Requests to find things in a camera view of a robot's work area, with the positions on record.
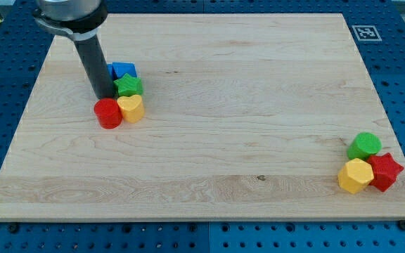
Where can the yellow heart block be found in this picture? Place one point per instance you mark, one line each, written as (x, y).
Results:
(131, 107)

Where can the white fiducial marker tag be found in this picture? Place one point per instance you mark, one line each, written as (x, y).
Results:
(366, 33)

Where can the green star block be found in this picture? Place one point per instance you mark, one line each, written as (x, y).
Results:
(128, 86)

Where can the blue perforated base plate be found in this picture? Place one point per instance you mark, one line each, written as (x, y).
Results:
(23, 48)

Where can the blue block behind rod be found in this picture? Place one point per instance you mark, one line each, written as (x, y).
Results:
(110, 71)

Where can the yellow hexagon block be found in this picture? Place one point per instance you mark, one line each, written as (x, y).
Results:
(355, 176)

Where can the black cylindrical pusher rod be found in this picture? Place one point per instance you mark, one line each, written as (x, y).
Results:
(94, 63)

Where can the green cylinder block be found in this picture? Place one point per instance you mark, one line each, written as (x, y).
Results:
(363, 146)

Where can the blue cube block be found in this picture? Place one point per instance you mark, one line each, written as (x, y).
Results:
(120, 69)

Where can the red star block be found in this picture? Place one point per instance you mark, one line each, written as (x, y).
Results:
(385, 171)

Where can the red cylinder block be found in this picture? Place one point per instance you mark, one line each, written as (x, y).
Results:
(108, 113)

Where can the light wooden board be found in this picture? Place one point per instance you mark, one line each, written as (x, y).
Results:
(248, 118)

